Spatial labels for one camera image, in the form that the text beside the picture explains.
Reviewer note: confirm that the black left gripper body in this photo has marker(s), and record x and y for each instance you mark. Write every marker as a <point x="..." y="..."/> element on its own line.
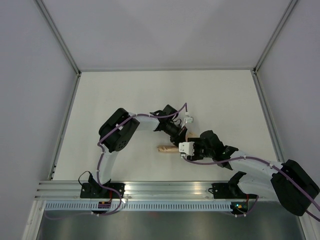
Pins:
<point x="175" y="133"/>

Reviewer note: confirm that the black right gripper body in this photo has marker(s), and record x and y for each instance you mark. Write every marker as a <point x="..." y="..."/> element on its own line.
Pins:
<point x="199" y="150"/>

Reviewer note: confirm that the peach cloth napkin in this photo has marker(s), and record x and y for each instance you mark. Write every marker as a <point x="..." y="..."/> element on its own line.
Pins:
<point x="172" y="149"/>

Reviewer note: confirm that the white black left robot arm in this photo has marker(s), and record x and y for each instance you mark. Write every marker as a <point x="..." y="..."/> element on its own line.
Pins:
<point x="117" y="131"/>

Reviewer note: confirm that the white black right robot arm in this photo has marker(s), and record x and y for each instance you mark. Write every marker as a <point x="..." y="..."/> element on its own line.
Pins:
<point x="284" y="182"/>

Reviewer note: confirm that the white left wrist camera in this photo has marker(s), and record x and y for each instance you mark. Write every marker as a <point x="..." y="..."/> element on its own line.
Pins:
<point x="188" y="120"/>

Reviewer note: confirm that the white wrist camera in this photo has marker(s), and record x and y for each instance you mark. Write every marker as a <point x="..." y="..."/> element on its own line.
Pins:
<point x="188" y="120"/>
<point x="186" y="149"/>

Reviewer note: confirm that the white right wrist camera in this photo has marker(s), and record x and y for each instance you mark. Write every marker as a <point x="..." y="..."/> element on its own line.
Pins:
<point x="186" y="149"/>

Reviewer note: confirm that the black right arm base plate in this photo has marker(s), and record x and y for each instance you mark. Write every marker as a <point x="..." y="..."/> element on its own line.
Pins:
<point x="225" y="191"/>

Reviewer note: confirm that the aluminium right frame post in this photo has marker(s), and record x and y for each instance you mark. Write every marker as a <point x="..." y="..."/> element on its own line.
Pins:
<point x="275" y="34"/>

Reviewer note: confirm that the aluminium frame post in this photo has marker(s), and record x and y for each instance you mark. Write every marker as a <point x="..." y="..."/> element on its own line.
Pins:
<point x="41" y="6"/>
<point x="275" y="34"/>

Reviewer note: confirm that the white slotted cable duct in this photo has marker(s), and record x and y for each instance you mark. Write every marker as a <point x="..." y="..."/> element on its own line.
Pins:
<point x="149" y="206"/>

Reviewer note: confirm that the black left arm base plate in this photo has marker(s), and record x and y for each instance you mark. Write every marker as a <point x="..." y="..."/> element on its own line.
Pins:
<point x="89" y="192"/>

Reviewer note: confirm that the aluminium front rail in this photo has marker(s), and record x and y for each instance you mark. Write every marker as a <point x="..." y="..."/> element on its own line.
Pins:
<point x="66" y="190"/>

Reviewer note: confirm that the aluminium left frame post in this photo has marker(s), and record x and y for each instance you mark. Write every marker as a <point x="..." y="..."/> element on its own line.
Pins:
<point x="41" y="6"/>

